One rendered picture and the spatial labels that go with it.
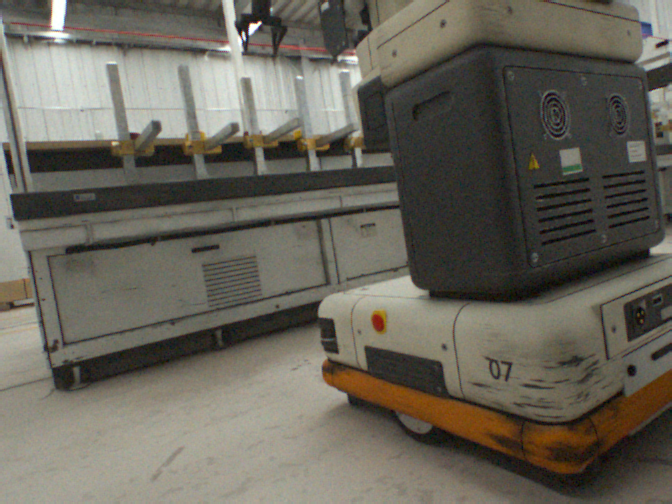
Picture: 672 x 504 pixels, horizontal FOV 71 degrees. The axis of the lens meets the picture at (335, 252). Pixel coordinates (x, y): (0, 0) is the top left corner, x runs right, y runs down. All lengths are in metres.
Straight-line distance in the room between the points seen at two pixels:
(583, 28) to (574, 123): 0.18
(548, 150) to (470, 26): 0.24
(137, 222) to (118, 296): 0.35
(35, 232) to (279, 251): 1.00
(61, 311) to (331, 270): 1.17
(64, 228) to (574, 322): 1.53
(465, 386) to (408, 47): 0.59
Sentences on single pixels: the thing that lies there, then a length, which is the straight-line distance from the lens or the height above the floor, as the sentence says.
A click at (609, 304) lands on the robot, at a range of 0.82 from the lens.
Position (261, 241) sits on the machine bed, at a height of 0.43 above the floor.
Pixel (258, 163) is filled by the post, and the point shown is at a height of 0.75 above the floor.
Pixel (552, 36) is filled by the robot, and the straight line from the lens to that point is 0.95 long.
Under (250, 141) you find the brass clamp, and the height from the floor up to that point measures 0.84.
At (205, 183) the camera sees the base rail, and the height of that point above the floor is 0.68.
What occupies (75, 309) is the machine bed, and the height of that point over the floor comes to 0.29.
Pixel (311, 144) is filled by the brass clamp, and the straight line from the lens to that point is 2.10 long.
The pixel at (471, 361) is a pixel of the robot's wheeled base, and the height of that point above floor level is 0.20.
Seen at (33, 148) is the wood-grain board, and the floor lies 0.88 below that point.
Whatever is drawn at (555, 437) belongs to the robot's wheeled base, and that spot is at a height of 0.11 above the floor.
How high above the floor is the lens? 0.44
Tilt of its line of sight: 3 degrees down
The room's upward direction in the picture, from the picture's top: 9 degrees counter-clockwise
